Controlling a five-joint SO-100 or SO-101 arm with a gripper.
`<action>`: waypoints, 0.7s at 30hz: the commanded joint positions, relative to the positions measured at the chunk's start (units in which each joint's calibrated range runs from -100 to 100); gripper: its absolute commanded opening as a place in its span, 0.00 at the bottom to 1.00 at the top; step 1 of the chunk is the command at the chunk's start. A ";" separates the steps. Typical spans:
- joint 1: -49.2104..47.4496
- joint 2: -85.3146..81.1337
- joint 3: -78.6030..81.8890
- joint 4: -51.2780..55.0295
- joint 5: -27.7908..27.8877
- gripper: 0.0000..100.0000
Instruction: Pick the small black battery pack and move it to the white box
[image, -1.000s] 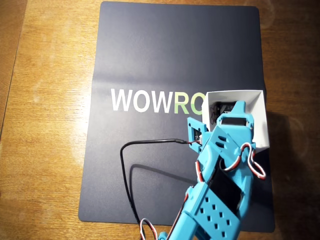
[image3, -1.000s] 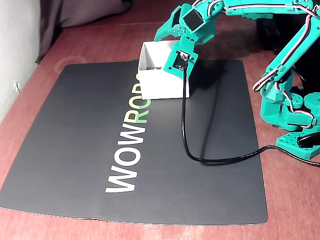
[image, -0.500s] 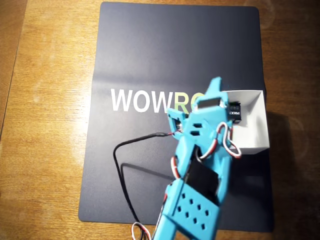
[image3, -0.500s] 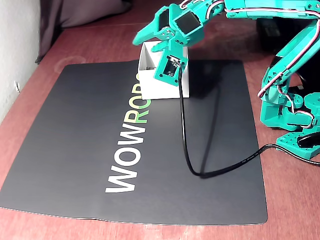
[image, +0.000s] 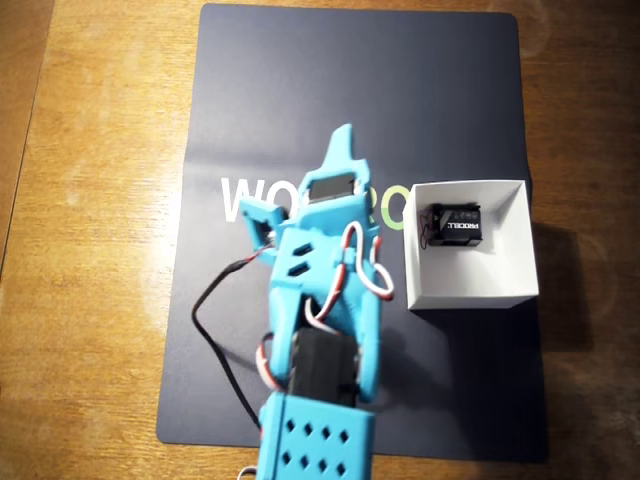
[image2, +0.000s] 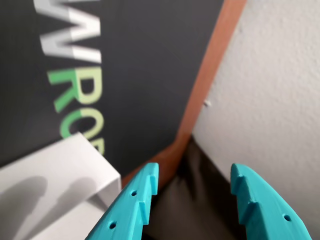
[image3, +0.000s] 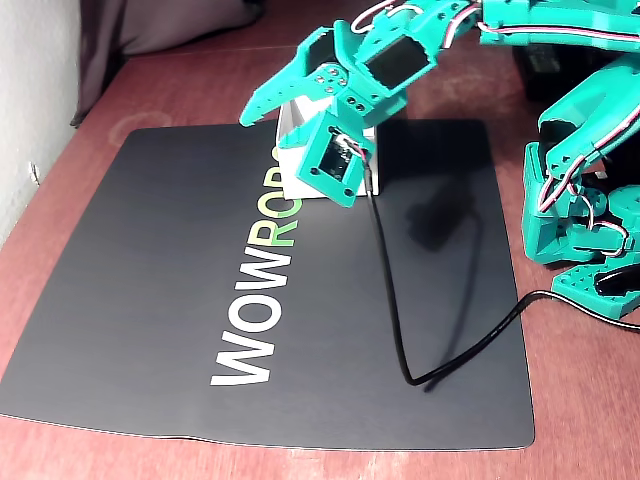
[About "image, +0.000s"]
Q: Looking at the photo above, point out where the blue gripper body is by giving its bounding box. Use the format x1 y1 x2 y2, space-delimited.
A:
268 159 385 402

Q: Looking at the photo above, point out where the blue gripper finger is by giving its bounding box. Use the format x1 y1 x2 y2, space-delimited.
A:
323 123 363 172

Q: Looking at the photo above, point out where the small black battery pack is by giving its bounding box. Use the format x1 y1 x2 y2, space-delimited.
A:
419 201 485 251

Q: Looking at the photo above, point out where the white open cardboard box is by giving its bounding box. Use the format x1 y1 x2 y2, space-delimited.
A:
402 178 541 311

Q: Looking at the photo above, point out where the dark mat with WOWROBO print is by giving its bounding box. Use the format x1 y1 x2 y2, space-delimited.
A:
156 2 551 464

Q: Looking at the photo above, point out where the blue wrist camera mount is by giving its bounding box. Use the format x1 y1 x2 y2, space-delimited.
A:
239 199 291 264

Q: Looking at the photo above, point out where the white red gripper servo wire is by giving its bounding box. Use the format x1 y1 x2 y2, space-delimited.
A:
304 222 396 331

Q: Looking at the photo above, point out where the black camera cable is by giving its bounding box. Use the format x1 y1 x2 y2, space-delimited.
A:
192 249 281 434

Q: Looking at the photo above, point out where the red black arm servo wire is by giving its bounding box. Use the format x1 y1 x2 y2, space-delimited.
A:
255 333 289 394

